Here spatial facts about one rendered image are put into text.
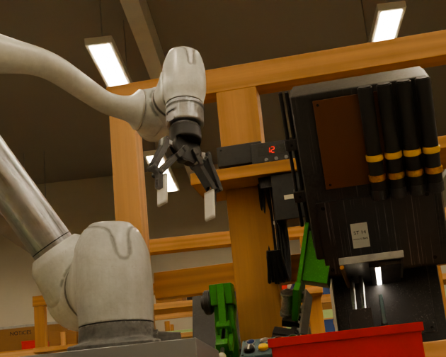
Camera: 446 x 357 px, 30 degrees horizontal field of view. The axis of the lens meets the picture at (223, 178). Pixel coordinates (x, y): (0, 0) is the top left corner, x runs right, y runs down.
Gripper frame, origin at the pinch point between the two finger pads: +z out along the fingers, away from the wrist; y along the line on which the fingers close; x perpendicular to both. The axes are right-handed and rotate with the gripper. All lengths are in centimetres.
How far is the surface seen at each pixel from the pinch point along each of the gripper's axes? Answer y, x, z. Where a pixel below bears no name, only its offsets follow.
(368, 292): -77, -12, 2
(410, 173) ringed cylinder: -57, 21, -17
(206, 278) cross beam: -67, -70, -17
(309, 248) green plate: -54, -13, -7
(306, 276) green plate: -54, -15, 1
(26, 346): -460, -906, -236
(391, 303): -81, -7, 5
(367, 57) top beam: -87, -8, -81
